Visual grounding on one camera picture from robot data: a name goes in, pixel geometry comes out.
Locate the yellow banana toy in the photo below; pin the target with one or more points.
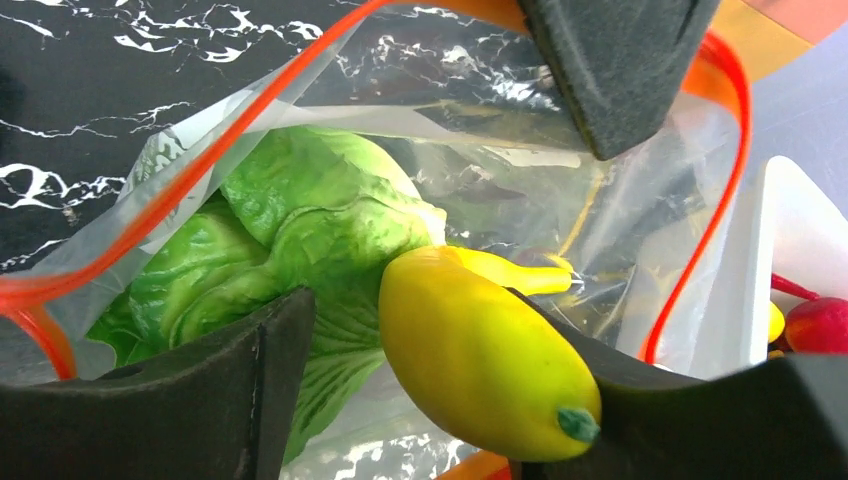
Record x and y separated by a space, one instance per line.
776 325
481 363

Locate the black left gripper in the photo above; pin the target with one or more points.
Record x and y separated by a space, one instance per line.
618 64

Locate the white plastic bin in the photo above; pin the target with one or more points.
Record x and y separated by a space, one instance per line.
785 224

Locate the cream round drum appliance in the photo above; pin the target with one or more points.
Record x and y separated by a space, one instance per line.
768 35

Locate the napa cabbage toy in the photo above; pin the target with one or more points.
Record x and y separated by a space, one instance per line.
315 207

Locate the red apple toy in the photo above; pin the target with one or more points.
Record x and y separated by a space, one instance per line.
818 326

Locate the clear zip bag orange zipper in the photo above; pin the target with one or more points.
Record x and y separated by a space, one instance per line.
471 113

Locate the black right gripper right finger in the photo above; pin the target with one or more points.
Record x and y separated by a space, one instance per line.
782 419

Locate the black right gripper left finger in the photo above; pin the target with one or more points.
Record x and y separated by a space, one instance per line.
220 407

